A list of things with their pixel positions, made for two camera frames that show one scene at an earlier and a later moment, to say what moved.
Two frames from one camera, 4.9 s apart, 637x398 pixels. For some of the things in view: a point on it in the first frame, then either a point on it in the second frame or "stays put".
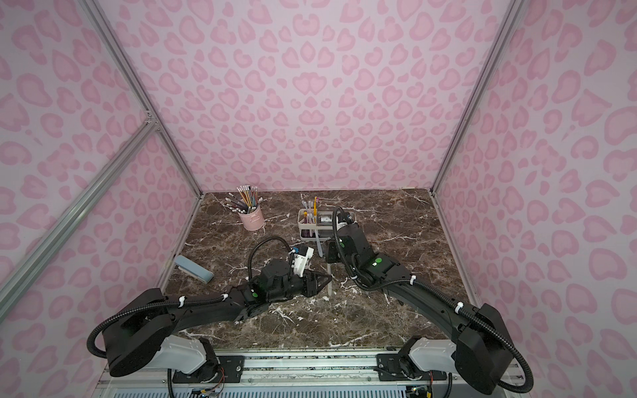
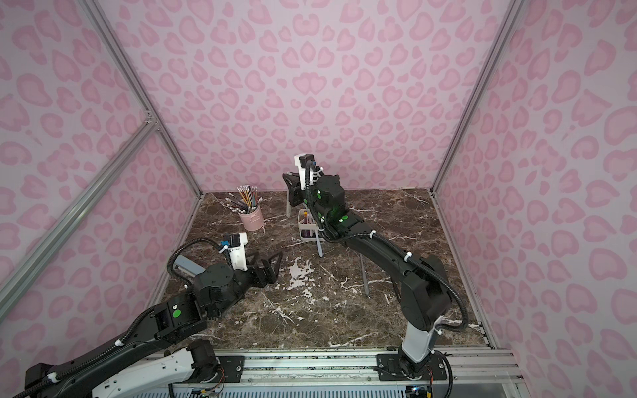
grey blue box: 193,269 stays put
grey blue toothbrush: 319,245 stays put
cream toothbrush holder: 317,225 stays put
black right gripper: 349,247 to 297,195
